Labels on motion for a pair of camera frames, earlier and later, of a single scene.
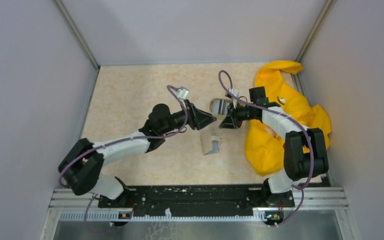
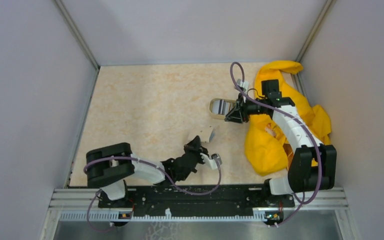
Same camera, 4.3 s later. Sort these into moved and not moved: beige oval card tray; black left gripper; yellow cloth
Moved: black left gripper
Not moved: beige oval card tray; yellow cloth
